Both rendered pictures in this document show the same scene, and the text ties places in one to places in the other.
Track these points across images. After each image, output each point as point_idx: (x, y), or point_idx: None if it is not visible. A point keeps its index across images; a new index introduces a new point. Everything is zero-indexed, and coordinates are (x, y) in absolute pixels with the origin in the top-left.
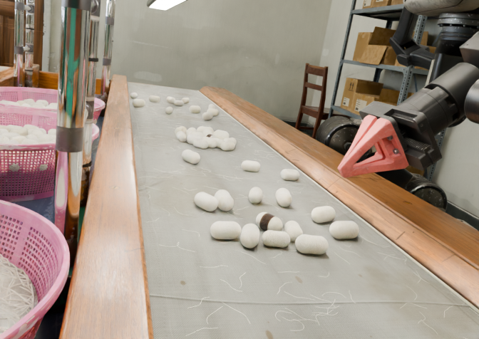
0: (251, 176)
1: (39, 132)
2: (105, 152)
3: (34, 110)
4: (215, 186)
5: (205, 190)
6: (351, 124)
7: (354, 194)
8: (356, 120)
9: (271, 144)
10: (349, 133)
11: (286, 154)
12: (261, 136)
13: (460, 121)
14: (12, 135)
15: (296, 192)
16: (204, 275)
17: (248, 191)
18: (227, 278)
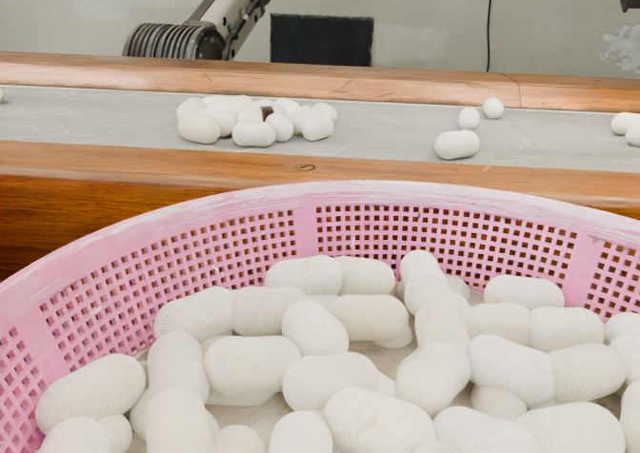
0: (499, 131)
1: (258, 339)
2: (633, 193)
3: (3, 293)
4: (604, 158)
5: (638, 167)
6: (210, 29)
7: (574, 94)
8: (190, 21)
9: (270, 93)
10: (210, 46)
11: (343, 94)
12: (201, 88)
13: None
14: (325, 437)
15: (557, 123)
16: None
17: (598, 144)
18: None
